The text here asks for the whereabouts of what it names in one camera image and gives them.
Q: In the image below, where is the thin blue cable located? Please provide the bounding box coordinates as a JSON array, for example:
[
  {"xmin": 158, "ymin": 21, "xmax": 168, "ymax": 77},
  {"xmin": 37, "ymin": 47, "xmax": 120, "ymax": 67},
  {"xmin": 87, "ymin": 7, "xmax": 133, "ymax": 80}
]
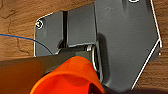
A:
[{"xmin": 0, "ymin": 32, "xmax": 55, "ymax": 56}]

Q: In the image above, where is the thin black floor cable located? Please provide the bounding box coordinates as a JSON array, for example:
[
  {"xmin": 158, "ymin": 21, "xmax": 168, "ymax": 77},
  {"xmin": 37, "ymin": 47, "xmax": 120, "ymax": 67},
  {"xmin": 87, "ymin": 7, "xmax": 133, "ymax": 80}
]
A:
[{"xmin": 0, "ymin": 7, "xmax": 22, "ymax": 22}]

